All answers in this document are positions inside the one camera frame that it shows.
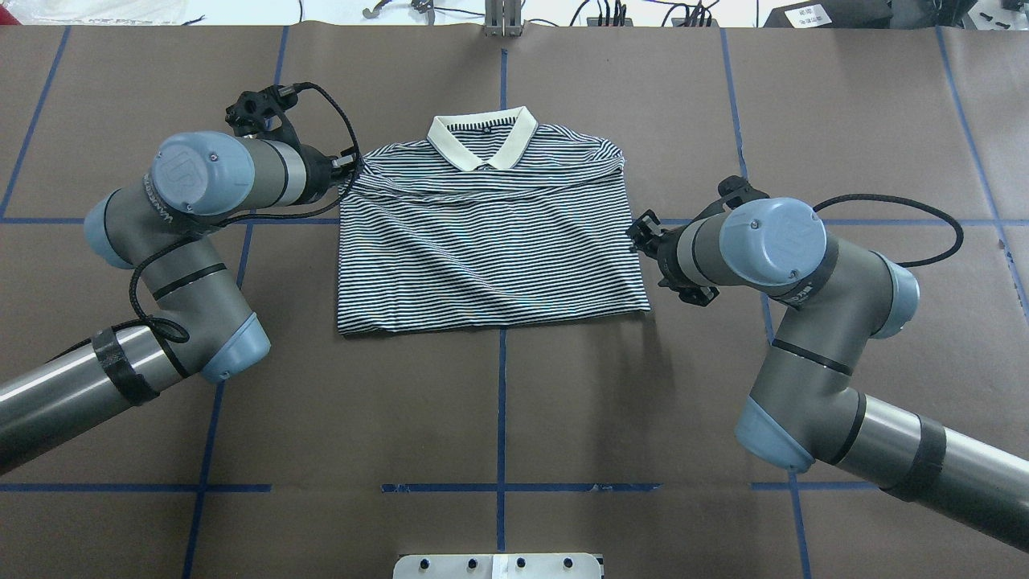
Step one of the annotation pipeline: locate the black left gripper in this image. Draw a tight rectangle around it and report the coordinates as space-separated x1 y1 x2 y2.
301 144 363 205

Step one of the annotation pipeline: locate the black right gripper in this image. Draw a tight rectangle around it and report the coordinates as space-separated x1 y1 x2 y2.
627 211 719 307

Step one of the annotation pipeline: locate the navy white striped polo shirt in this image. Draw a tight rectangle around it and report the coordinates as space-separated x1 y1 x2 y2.
335 107 650 336

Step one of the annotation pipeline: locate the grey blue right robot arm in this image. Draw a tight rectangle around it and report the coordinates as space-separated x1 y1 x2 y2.
627 195 1028 551

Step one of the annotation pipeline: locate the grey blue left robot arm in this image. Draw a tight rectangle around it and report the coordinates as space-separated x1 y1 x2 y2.
1 131 361 473

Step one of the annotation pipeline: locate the black box with white label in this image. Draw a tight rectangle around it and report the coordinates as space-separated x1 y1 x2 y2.
760 1 893 29

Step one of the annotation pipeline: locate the clear plastic bag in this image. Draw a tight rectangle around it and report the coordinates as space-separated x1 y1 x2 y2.
2 1 188 26

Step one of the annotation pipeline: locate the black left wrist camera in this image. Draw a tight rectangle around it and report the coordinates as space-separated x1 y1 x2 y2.
225 85 301 148

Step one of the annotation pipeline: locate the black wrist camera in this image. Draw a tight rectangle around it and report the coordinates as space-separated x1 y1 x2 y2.
225 85 301 148
699 175 769 219

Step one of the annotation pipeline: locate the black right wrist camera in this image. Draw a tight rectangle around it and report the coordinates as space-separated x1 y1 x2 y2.
699 175 769 219

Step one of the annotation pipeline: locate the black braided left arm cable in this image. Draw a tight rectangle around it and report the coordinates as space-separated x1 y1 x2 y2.
48 80 364 359

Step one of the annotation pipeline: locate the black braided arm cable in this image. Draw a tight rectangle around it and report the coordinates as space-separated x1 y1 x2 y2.
812 193 965 269
48 80 364 359

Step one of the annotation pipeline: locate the grey aluminium frame post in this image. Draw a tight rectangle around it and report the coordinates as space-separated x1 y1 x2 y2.
484 0 525 38

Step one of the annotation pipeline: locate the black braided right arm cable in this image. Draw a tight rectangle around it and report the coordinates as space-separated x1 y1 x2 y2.
812 193 965 269

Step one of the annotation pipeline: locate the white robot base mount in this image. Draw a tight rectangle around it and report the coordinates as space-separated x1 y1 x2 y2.
392 552 605 578

